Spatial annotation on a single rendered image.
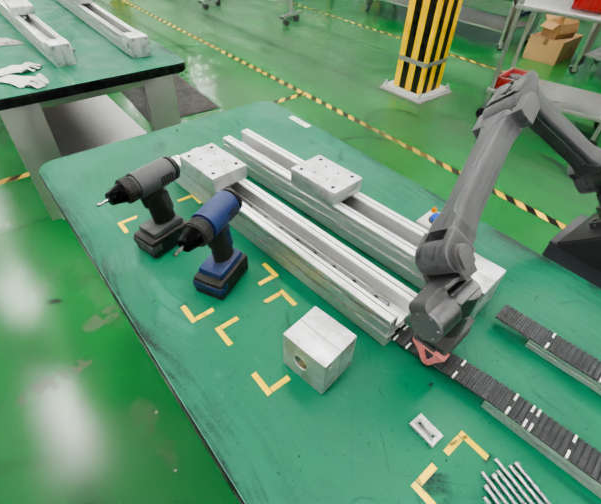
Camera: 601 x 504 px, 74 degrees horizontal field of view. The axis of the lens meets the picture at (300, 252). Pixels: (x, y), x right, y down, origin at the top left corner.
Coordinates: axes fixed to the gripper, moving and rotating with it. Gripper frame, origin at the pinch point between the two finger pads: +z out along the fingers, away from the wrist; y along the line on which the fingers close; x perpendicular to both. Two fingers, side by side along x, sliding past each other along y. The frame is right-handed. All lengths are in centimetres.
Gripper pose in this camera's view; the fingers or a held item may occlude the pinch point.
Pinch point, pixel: (433, 352)
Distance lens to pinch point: 85.1
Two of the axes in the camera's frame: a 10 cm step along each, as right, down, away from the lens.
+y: -7.1, 4.6, -5.2
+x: 7.0, 5.0, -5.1
